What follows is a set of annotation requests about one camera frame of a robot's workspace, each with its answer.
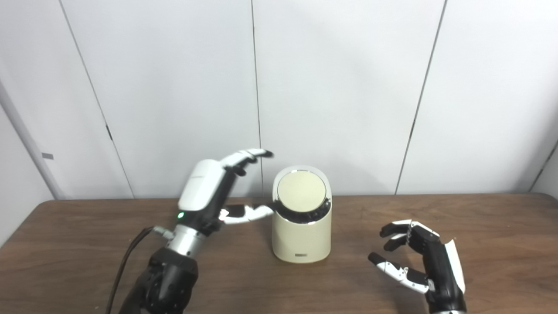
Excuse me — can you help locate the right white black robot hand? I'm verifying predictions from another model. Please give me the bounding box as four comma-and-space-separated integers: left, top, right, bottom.
368, 219, 467, 312

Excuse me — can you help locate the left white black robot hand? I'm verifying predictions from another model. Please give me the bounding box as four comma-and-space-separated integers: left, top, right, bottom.
177, 149, 274, 236

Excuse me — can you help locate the round cream bin lid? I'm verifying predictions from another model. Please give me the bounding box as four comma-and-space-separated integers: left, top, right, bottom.
277, 171, 327, 214

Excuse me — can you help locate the cream-colored bin body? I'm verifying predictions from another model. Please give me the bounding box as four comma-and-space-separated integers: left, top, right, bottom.
272, 166, 333, 263

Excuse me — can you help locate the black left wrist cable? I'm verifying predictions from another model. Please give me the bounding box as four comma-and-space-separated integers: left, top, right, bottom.
105, 226, 175, 314

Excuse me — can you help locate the white slanted wall post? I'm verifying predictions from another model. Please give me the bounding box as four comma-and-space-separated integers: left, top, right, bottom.
0, 81, 66, 200

